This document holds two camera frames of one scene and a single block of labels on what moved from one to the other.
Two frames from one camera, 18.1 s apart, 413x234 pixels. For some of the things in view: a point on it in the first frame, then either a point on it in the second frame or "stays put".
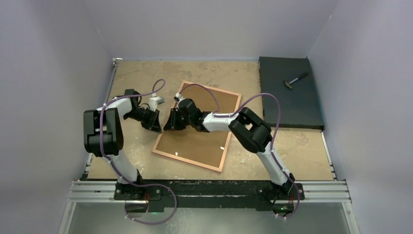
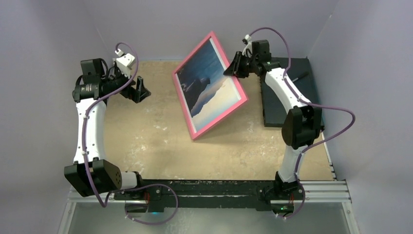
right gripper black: x=172 y=124 → x=234 y=68
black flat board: x=291 y=81 stays put
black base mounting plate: x=153 y=196 stays put
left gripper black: x=153 y=124 → x=136 y=94
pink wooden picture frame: x=207 y=149 → x=209 y=96
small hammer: x=288 y=84 stays put
